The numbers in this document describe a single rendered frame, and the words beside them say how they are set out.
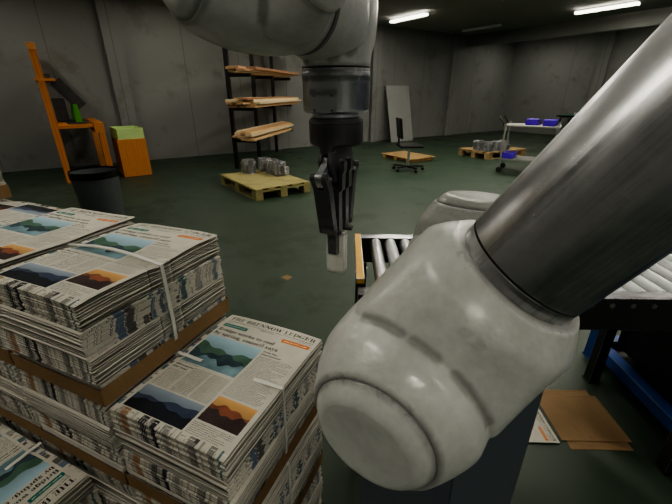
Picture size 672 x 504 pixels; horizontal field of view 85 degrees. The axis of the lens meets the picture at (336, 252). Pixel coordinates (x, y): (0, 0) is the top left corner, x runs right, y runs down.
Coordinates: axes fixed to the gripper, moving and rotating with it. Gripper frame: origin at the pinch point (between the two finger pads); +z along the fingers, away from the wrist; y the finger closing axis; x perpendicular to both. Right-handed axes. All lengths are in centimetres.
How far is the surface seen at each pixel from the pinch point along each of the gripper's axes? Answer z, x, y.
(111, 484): 61, -51, 18
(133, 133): 40, -574, -425
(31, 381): 35, -66, 18
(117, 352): 23.0, -40.9, 13.5
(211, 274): 19.0, -41.1, -14.3
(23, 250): 9, -74, 8
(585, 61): -110, 226, -1485
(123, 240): 10, -60, -7
